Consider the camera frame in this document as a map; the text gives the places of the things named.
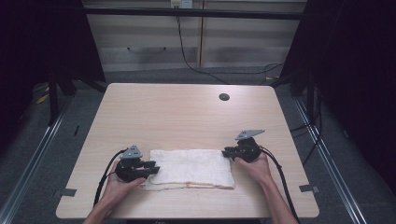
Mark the metal floor rail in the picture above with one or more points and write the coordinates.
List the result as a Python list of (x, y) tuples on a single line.
[(28, 168), (330, 161)]

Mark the grey tape piece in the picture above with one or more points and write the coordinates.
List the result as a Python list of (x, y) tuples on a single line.
[(308, 188), (65, 192)]

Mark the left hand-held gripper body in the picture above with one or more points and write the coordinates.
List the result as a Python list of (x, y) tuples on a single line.
[(129, 168)]

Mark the yellow floor item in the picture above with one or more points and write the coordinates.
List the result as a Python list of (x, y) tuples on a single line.
[(42, 98)]

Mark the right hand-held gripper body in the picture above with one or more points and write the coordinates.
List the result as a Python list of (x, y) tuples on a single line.
[(247, 149)]

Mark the black round table grommet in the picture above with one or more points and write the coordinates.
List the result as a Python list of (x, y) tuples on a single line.
[(224, 96)]

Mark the person's left hand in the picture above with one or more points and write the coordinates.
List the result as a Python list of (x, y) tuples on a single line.
[(120, 189)]

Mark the black curtain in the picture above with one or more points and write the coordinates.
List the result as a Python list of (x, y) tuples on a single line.
[(37, 46), (351, 77)]

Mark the black stand leg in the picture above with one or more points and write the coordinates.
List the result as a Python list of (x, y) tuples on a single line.
[(310, 99)]

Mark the white towel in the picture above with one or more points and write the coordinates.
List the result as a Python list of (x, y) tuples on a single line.
[(193, 168)]

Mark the white wall socket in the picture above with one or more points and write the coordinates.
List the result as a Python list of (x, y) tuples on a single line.
[(182, 3)]

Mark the person's right hand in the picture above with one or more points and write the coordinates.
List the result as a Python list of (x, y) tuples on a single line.
[(257, 171)]

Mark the black horizontal crossbar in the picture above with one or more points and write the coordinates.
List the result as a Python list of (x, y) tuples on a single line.
[(193, 13)]

